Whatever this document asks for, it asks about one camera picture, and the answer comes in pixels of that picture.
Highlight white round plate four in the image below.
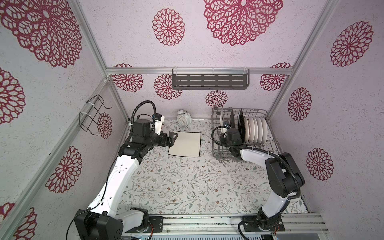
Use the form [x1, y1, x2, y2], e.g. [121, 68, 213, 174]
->
[261, 118, 268, 144]

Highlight grey wall shelf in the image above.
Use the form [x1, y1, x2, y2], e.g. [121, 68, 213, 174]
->
[171, 69, 250, 90]

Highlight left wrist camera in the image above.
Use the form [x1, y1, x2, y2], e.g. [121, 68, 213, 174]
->
[152, 113, 165, 135]

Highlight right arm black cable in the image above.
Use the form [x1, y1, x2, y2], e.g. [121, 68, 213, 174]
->
[210, 125, 302, 200]

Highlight white round plate one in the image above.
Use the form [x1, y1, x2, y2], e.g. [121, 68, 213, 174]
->
[244, 118, 250, 143]

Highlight grey wire dish rack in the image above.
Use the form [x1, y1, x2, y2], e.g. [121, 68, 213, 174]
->
[210, 107, 284, 164]

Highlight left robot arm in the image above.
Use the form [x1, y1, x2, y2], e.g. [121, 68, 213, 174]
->
[73, 114, 178, 240]

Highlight white round plate three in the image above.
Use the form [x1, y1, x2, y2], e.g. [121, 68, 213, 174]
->
[255, 118, 263, 144]

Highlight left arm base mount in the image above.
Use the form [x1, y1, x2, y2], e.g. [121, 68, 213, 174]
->
[121, 209, 164, 234]

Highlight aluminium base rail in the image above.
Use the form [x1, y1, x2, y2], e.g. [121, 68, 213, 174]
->
[122, 214, 329, 236]

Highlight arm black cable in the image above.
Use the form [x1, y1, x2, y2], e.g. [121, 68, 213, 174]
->
[210, 125, 302, 200]
[129, 100, 158, 127]

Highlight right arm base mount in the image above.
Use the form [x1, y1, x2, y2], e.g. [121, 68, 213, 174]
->
[239, 214, 286, 232]

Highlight black square plate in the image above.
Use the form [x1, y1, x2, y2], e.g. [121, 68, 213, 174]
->
[230, 109, 236, 129]
[238, 109, 246, 144]

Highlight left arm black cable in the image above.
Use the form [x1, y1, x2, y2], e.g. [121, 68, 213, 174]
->
[129, 100, 158, 127]

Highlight black wire wall holder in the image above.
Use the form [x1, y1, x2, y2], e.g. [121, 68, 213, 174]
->
[78, 95, 113, 139]

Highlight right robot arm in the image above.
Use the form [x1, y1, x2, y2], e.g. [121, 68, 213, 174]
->
[218, 128, 305, 220]

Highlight white alarm clock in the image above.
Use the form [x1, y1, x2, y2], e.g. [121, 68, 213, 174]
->
[177, 109, 192, 127]

